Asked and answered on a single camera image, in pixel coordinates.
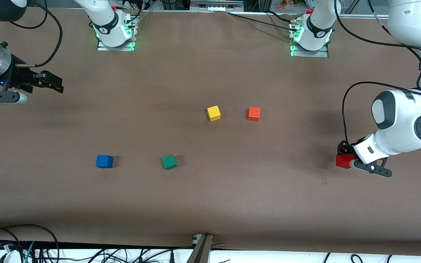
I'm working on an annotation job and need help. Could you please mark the black floor cable tangle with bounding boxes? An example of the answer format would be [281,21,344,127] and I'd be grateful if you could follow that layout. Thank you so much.
[0,237,196,263]

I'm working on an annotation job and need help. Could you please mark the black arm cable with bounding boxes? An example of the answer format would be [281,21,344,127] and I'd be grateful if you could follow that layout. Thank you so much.
[9,0,63,68]
[334,0,421,146]

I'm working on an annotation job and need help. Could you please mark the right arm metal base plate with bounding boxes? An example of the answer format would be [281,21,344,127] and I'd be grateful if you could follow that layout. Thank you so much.
[96,15,136,52]

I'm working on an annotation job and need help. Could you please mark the black base power cables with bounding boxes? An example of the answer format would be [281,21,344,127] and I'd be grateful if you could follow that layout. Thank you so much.
[227,11,299,31]

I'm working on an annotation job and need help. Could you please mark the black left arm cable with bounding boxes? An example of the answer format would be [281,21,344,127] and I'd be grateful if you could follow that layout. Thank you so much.
[334,0,421,146]

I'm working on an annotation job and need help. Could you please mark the blue wooden block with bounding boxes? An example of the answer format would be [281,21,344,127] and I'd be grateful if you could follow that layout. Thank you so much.
[96,155,114,169]

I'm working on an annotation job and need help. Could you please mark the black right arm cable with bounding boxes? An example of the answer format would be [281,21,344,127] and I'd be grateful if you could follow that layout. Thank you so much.
[9,0,63,68]

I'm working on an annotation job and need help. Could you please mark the black looped floor cable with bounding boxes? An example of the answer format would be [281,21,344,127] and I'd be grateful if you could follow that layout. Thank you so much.
[0,224,60,263]

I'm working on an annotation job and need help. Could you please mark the grey metal camera post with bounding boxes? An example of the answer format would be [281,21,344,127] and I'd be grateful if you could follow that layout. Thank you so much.
[187,234,213,263]

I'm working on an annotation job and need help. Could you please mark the green wooden block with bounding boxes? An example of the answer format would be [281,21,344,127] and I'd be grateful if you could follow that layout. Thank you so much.
[161,154,178,170]

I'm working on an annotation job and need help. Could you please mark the yellow wooden block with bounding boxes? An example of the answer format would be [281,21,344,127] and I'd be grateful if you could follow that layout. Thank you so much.
[207,106,221,122]

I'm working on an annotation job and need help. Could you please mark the red wooden block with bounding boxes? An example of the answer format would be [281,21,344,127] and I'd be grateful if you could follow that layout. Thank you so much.
[336,153,357,169]

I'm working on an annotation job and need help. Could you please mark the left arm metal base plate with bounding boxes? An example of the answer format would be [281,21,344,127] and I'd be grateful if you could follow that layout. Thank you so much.
[290,22,330,58]

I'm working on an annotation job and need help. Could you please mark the teal floor cable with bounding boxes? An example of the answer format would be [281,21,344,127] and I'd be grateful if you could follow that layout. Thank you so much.
[23,241,35,263]

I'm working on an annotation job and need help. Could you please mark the brown table cover sheet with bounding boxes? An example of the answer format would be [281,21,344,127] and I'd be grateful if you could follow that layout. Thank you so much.
[0,7,421,256]

